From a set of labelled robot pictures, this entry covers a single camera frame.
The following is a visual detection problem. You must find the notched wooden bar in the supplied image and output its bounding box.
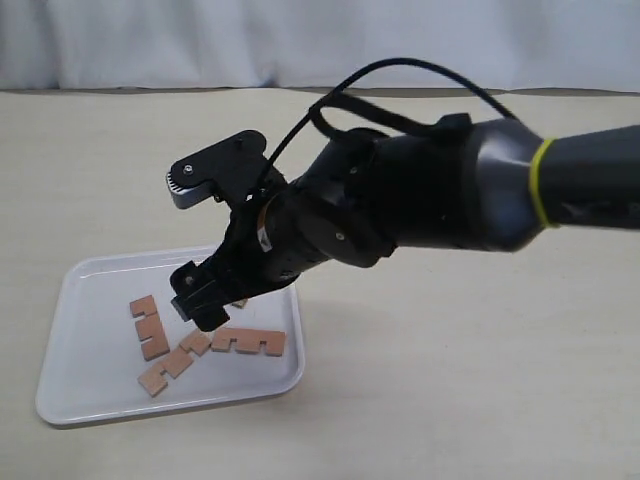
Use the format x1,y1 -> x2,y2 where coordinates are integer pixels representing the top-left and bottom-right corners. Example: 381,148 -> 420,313
231,298 -> 248,309
137,330 -> 211,397
211,328 -> 286,357
130,295 -> 170,361

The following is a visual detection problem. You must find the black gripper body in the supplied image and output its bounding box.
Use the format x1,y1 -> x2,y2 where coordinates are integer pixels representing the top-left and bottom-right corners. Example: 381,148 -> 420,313
209,194 -> 329,300

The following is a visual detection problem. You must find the black cable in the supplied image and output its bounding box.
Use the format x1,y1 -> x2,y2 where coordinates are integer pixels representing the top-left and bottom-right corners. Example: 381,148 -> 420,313
254,58 -> 521,196

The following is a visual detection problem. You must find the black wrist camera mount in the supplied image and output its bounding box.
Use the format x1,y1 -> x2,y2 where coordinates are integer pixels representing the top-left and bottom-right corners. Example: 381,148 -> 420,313
166,130 -> 267,210

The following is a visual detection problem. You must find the white backdrop cloth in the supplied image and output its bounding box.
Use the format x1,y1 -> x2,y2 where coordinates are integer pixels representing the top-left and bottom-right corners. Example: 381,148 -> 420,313
1,1 -> 639,92

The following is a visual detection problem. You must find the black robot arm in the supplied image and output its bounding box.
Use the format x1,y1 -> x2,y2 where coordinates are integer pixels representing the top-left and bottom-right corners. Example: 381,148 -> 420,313
167,115 -> 639,332

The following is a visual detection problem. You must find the white plastic tray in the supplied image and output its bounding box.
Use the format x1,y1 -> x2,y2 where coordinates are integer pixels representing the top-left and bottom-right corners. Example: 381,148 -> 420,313
36,246 -> 305,426

